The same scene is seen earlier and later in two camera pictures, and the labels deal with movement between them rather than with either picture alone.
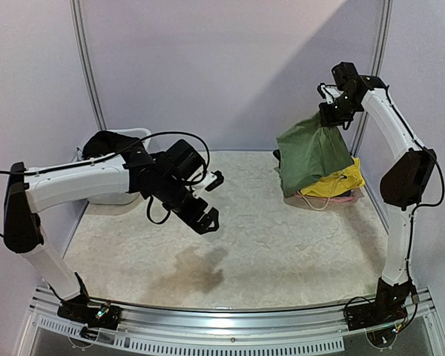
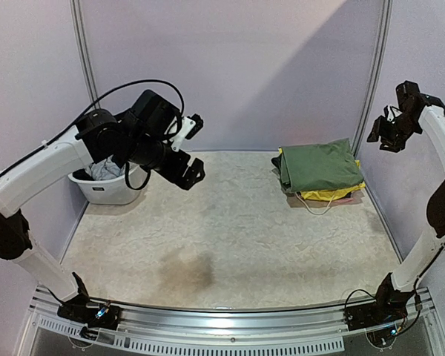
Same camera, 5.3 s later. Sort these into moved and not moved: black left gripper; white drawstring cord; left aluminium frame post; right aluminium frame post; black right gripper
Moved: black left gripper; black right gripper; white drawstring cord
Not moved: left aluminium frame post; right aluminium frame post
